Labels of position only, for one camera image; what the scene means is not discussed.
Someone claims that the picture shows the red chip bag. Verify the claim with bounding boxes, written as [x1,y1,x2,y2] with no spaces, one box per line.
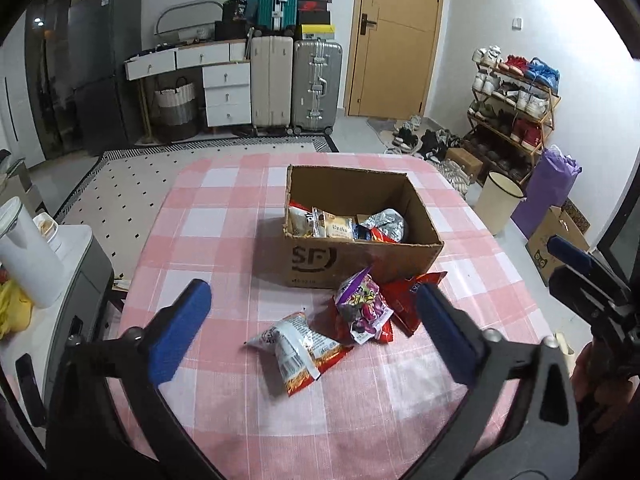
[380,271,447,337]

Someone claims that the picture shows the white noodle snack bag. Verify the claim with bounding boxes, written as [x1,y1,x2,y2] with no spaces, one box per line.
[245,312,352,396]

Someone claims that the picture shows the small red snack packet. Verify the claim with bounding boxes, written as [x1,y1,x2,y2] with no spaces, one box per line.
[368,226,401,243]

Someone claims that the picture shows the clear cracker pack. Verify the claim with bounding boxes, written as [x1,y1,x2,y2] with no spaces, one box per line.
[311,208,357,240]

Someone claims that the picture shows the red snack bag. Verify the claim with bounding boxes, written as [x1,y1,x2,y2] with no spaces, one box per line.
[329,301,394,344]

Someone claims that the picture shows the person's right hand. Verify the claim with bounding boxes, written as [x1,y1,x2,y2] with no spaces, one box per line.
[570,340,639,465]

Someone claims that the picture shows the cardboard box on floor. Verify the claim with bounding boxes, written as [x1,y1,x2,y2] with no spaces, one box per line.
[525,206,589,285]

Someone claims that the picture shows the purple gift bag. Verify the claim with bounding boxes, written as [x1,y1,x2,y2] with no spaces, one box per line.
[511,144,582,238]

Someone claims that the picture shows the cream trash bin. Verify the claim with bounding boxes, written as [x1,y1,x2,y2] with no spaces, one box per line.
[473,171,525,235]

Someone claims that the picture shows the grey side cabinet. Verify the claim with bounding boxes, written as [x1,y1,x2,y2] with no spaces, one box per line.
[0,223,115,411]

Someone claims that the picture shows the small brown floor box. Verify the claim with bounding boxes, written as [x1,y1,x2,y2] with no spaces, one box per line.
[446,148,483,182]

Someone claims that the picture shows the wooden shoe rack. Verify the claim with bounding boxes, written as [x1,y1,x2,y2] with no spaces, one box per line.
[462,46,561,188]

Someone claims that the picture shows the silver snack bag in box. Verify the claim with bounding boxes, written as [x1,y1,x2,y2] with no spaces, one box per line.
[359,208,408,243]

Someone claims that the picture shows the white electric kettle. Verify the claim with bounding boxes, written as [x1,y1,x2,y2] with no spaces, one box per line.
[0,196,64,309]

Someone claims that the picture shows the dotted floor rug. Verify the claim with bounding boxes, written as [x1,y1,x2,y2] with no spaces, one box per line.
[54,134,337,223]

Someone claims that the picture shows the brown SF cardboard box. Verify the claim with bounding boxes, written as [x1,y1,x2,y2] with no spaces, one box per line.
[283,166,444,288]

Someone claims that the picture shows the wooden door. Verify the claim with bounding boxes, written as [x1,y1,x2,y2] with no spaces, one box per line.
[344,0,442,119]

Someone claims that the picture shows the silver suitcase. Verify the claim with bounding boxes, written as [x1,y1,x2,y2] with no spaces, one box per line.
[292,39,343,134]

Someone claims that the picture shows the woven laundry basket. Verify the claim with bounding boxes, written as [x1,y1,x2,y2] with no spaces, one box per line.
[154,76,198,144]

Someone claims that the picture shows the beige suitcase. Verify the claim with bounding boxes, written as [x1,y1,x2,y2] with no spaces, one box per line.
[250,36,294,129]

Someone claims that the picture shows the stacked shoe boxes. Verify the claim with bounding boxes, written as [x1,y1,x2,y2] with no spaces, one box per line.
[295,0,335,40]

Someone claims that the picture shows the white drawer desk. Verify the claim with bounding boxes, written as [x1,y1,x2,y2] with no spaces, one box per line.
[124,39,252,128]

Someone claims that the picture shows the dark grey refrigerator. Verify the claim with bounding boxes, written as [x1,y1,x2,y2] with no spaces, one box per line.
[68,0,143,156]

